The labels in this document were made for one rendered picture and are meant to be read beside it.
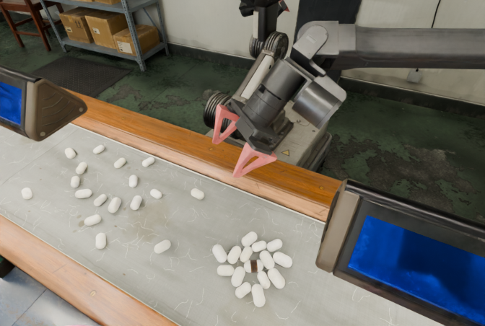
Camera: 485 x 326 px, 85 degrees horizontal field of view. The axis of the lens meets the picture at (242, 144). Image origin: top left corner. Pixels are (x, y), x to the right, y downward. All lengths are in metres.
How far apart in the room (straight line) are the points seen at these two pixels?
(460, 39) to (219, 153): 0.53
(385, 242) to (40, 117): 0.39
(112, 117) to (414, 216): 0.84
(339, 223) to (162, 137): 0.64
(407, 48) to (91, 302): 0.66
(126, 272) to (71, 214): 0.21
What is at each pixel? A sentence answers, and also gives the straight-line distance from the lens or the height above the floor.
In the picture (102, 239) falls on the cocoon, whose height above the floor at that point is 0.76.
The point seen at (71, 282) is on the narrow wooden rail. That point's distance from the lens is 0.62.
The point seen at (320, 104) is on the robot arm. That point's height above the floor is 1.04.
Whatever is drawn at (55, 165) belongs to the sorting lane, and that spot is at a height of 0.74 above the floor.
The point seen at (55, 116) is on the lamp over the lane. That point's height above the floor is 1.06.
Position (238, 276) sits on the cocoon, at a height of 0.76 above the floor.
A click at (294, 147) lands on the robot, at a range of 1.17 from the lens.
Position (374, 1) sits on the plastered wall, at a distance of 2.33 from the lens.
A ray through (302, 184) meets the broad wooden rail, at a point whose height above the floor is 0.76.
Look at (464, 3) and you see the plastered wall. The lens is 2.38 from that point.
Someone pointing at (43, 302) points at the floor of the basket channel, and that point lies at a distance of 0.74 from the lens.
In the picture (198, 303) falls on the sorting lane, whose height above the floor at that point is 0.74.
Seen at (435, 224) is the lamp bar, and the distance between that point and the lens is 0.23.
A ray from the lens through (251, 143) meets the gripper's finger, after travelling 0.42.
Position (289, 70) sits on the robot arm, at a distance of 0.44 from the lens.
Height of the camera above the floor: 1.27
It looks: 43 degrees down
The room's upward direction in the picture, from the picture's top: straight up
